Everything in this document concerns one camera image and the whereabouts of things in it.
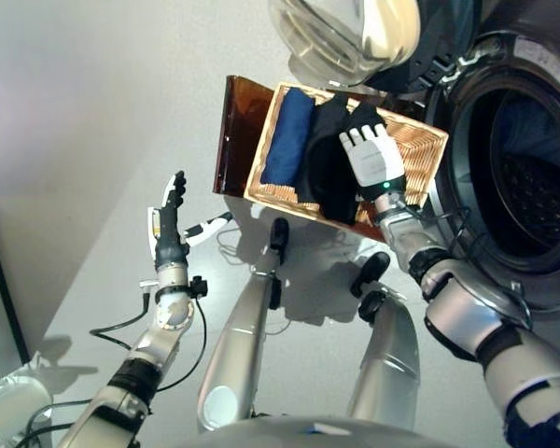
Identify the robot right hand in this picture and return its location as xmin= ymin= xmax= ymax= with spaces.
xmin=339 ymin=103 xmax=406 ymax=203

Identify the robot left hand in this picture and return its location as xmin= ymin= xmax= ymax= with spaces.
xmin=147 ymin=170 xmax=234 ymax=263

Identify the grey front-load washing machine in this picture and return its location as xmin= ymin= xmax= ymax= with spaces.
xmin=400 ymin=0 xmax=560 ymax=328

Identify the rectangular wicker laundry basket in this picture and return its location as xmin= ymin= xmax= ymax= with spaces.
xmin=243 ymin=81 xmax=449 ymax=234

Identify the folded blue garment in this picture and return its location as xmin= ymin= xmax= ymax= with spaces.
xmin=259 ymin=87 xmax=316 ymax=186

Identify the glossy brown stool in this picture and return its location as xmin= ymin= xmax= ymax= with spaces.
xmin=213 ymin=74 xmax=430 ymax=244

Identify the round glass washer door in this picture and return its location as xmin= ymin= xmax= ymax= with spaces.
xmin=266 ymin=0 xmax=477 ymax=94

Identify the silver robot left leg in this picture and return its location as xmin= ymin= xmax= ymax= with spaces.
xmin=196 ymin=217 xmax=290 ymax=433

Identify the silver robot leg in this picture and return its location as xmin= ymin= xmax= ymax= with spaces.
xmin=196 ymin=217 xmax=290 ymax=433
xmin=347 ymin=251 xmax=421 ymax=430

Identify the silver robot right leg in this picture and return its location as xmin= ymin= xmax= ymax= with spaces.
xmin=347 ymin=251 xmax=421 ymax=430

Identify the grey robot torso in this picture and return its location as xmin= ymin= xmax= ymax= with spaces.
xmin=167 ymin=414 xmax=449 ymax=448

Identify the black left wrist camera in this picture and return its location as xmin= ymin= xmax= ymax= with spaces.
xmin=189 ymin=275 xmax=210 ymax=299

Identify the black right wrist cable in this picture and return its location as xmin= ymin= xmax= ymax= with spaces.
xmin=414 ymin=207 xmax=533 ymax=328

